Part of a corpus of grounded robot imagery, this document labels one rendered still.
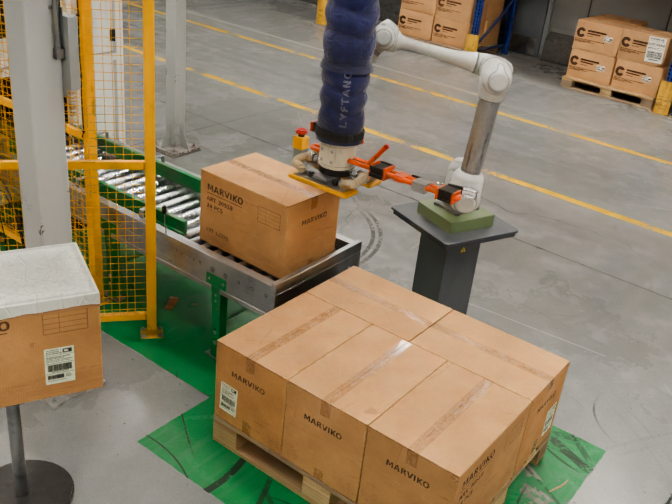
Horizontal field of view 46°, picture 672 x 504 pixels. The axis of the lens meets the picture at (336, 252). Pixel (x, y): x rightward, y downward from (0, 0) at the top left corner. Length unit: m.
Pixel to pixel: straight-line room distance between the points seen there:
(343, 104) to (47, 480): 2.01
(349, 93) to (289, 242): 0.79
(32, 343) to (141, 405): 1.18
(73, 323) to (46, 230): 0.85
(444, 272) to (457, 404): 1.21
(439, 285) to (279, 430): 1.38
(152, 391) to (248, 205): 1.03
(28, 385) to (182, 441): 1.00
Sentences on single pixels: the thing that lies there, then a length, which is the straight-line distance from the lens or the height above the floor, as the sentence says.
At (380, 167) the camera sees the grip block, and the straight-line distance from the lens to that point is 3.55.
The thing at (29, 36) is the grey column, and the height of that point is 1.70.
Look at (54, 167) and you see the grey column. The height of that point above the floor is 1.14.
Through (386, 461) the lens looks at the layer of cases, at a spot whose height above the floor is 0.43.
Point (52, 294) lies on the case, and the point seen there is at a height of 1.02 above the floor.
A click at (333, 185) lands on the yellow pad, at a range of 3.61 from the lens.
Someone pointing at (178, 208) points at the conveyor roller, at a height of 0.55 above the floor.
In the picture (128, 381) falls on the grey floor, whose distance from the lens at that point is 4.11.
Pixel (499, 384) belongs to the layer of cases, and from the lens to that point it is 3.39.
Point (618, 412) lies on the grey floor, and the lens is 4.42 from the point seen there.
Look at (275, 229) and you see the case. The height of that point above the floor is 0.80.
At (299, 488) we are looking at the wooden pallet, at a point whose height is 0.02.
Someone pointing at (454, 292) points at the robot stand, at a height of 0.35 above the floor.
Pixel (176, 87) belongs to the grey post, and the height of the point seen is 0.56.
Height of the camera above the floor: 2.45
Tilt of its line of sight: 27 degrees down
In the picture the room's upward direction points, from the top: 6 degrees clockwise
